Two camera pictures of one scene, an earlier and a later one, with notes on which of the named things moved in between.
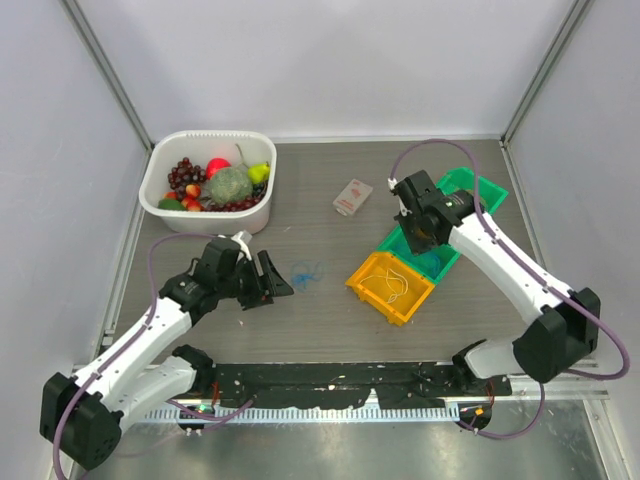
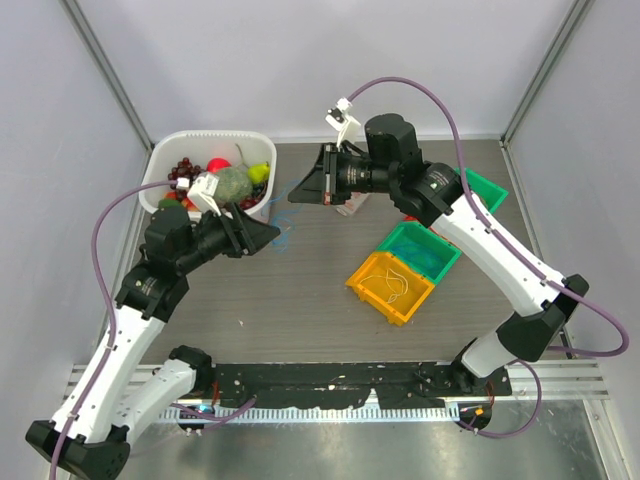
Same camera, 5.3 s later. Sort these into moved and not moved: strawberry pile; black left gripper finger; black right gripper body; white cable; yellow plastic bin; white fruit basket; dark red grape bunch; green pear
Moved: black right gripper body; black left gripper finger
Not moved: yellow plastic bin; strawberry pile; white cable; green pear; white fruit basket; dark red grape bunch
